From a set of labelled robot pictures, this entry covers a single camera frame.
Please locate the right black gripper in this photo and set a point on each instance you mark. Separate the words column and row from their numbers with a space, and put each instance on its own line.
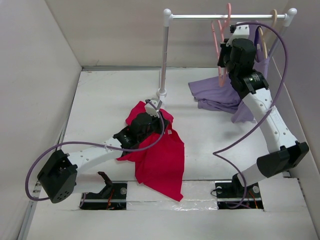
column 224, row 49

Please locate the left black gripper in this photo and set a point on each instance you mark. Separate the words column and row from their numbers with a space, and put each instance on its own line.
column 159, row 123

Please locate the pink plastic hanger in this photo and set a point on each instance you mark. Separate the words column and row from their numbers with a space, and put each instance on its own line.
column 222, row 27

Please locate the red t shirt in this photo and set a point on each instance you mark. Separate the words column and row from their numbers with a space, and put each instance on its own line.
column 161, row 167

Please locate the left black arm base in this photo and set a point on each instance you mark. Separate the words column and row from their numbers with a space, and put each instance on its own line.
column 112, row 197

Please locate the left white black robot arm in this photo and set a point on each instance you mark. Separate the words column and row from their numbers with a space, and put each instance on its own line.
column 58, row 176

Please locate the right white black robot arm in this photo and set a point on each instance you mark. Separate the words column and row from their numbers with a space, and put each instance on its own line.
column 285, row 152

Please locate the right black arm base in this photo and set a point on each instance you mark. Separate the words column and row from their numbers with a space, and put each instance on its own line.
column 231, row 195

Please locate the purple t shirt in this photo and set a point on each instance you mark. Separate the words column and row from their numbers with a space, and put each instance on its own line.
column 210, row 96

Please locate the beige wooden hanger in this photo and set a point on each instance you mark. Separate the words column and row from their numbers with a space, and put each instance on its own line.
column 260, row 43

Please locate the white metal clothes rack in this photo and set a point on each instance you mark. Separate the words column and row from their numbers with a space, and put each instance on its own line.
column 168, row 17

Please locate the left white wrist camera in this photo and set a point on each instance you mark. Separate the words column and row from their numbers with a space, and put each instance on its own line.
column 152, row 106

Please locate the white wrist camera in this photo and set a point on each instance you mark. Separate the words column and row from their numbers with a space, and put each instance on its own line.
column 152, row 106
column 239, row 32

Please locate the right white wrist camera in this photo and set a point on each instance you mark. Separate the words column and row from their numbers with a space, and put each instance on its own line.
column 239, row 32

